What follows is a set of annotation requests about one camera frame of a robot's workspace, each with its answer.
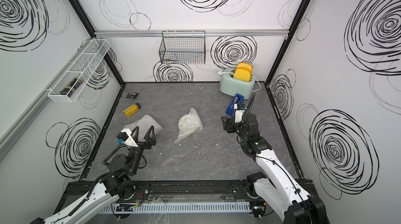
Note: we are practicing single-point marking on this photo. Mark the black front mounting rail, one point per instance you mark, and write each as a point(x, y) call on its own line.
point(183, 187)

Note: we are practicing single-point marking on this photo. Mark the blue tape dispenser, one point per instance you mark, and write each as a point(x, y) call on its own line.
point(237, 99)

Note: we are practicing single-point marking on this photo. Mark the yellow sponge toast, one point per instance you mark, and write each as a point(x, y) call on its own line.
point(243, 74)
point(246, 66)

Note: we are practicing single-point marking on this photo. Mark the mint green toaster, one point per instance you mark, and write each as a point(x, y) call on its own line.
point(231, 86)

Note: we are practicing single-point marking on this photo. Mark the front yellow sponge toast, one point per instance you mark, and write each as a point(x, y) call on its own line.
point(243, 74)

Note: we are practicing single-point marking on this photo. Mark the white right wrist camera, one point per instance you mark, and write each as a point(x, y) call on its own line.
point(237, 115)

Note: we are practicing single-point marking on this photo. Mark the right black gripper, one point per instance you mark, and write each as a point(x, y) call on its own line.
point(230, 122)

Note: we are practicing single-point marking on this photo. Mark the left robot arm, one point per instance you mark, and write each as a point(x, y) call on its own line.
point(116, 184)

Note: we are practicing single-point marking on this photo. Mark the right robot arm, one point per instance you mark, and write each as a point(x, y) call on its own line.
point(287, 198)

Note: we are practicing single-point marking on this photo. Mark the white wire wall shelf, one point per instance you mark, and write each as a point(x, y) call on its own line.
point(89, 65)

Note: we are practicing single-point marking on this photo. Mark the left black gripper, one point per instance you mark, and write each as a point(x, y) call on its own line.
point(148, 143)

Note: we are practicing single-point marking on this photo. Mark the yellow bottle black cap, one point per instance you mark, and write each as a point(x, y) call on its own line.
point(131, 109)

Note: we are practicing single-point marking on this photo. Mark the bubble wrap sheet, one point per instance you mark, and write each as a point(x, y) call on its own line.
point(144, 124)
point(188, 125)

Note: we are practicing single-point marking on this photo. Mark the rear yellow sponge toast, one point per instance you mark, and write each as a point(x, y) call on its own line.
point(246, 66)

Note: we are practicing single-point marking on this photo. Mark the black wire wall basket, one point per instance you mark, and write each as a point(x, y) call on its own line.
point(188, 47)

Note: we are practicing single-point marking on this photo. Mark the white slotted cable duct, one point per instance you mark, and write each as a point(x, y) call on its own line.
point(179, 208)

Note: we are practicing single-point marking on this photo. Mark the dark bottle in shelf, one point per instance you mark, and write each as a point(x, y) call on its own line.
point(72, 86)

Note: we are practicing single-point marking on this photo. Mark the small black clip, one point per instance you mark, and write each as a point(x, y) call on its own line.
point(132, 95)

